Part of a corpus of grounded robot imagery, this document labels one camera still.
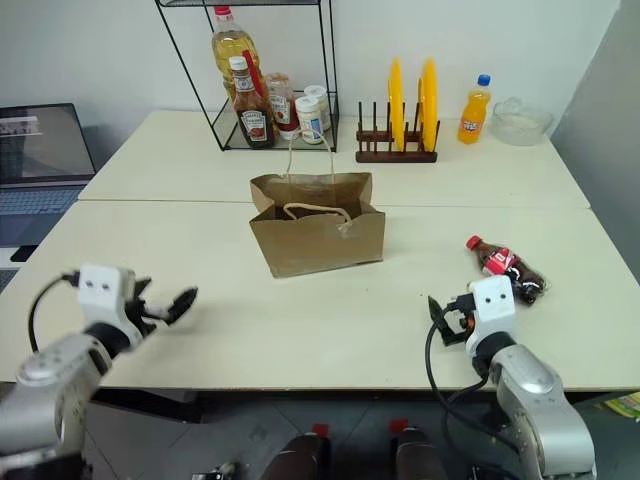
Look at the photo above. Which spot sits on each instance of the yellow plate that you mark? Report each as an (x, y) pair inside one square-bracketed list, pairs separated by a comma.
[(429, 100), (396, 100)]

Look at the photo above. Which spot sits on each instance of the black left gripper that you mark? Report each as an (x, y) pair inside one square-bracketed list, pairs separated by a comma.
[(145, 315)]

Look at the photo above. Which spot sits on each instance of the white lidded jar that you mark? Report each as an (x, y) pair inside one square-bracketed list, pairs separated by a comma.
[(310, 122), (317, 91)]

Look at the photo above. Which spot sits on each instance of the small red ketchup bottle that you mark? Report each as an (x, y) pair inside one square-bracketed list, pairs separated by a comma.
[(282, 112)]

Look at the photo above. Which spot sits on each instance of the dark wooden plate rack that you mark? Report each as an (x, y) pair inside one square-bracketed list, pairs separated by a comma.
[(395, 156)]

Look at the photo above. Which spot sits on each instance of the large cooking oil bottle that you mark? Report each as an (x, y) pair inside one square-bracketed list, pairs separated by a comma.
[(230, 47)]

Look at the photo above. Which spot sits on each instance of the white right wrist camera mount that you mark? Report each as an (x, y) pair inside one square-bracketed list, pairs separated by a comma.
[(492, 315)]

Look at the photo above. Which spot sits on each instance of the brown paper bag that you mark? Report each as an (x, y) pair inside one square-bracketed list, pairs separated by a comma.
[(310, 245)]

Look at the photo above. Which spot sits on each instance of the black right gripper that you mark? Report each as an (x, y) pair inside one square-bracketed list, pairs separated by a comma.
[(455, 332)]

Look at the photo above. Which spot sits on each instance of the small cola bottle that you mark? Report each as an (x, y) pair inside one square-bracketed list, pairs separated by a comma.
[(500, 260)]

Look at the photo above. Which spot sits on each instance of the orange soda bottle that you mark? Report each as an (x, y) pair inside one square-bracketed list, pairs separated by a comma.
[(474, 117)]

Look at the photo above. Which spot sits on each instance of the green printed packet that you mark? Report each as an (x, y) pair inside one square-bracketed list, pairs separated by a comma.
[(622, 405)]

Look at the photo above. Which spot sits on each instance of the grey laptop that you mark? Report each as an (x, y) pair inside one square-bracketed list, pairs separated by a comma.
[(40, 150)]

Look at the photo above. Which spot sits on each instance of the black phone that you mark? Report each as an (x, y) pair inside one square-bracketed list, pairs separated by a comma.
[(24, 253)]

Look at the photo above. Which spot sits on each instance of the dark rounded shape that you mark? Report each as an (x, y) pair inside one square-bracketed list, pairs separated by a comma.
[(300, 457), (417, 455)]

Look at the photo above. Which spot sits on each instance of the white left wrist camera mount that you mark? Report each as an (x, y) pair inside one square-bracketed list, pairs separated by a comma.
[(102, 295)]

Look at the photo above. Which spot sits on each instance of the clear glass bowl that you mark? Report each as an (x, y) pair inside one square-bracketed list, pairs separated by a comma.
[(522, 126)]

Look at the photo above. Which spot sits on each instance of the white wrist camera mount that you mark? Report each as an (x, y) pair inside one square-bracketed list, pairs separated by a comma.
[(492, 315), (102, 295)]

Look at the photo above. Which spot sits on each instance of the tall dark ketchup bottle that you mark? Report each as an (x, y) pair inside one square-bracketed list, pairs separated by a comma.
[(255, 125)]

